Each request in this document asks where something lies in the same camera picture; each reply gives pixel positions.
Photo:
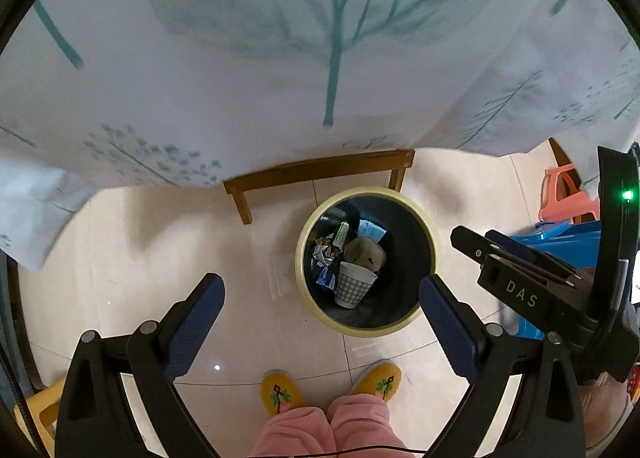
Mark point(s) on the white tree print tablecloth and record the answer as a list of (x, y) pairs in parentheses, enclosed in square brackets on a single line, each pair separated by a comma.
[(200, 62)]

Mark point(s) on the yellow embroidered slipper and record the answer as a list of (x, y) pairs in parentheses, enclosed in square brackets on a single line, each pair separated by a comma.
[(377, 380), (282, 395)]

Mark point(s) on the pink plastic stool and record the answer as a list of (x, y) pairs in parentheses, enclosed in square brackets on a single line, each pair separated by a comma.
[(565, 208)]

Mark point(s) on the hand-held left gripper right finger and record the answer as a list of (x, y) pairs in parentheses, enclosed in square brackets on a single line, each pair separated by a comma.
[(450, 328)]

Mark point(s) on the light blue packet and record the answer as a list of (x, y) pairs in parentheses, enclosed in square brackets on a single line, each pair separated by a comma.
[(372, 229)]

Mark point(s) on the person's right leg pink trousers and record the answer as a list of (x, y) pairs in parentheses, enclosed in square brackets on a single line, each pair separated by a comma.
[(367, 425)]

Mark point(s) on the yellow plastic stool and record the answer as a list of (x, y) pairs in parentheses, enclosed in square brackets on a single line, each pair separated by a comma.
[(37, 408)]

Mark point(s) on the green and white packet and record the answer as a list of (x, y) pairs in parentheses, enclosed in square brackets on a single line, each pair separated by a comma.
[(342, 233)]

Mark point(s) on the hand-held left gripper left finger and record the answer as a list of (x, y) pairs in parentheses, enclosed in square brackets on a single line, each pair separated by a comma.
[(195, 323)]

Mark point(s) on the wooden table frame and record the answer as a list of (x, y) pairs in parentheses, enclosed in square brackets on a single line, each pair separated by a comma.
[(310, 170)]

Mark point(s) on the cream rimmed dark trash bin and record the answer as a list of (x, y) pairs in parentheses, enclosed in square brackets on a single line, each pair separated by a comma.
[(410, 258)]

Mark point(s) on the brown paper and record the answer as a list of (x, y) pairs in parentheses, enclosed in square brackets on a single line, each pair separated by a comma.
[(365, 252)]

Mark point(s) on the blue crumpled wrapper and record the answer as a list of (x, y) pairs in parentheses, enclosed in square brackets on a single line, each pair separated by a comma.
[(326, 279)]

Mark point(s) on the checkered paper cup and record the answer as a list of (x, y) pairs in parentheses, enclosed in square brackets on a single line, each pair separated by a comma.
[(352, 285)]

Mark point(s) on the blue plastic stool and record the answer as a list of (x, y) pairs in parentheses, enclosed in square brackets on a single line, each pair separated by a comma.
[(570, 235)]

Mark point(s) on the person's right forearm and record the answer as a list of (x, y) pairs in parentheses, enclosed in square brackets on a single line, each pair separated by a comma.
[(605, 408)]

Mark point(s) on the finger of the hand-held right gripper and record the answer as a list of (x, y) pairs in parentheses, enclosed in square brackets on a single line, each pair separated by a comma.
[(515, 248), (470, 240)]

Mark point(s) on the silver wrapper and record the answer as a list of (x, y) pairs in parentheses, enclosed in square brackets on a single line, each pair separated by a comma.
[(325, 253)]

